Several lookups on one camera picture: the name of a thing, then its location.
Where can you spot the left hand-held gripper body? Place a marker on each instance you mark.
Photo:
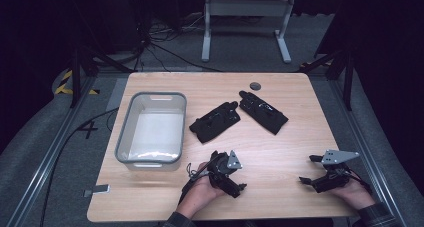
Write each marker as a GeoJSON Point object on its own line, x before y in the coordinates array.
{"type": "Point", "coordinates": [220, 167]}

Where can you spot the person's left hand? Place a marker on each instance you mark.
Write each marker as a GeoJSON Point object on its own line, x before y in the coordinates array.
{"type": "Point", "coordinates": [200, 193]}

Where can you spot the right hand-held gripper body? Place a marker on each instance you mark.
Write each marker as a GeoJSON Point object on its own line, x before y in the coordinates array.
{"type": "Point", "coordinates": [333, 180]}

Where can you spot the person's right hand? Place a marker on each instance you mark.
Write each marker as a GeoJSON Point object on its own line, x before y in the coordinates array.
{"type": "Point", "coordinates": [355, 193]}

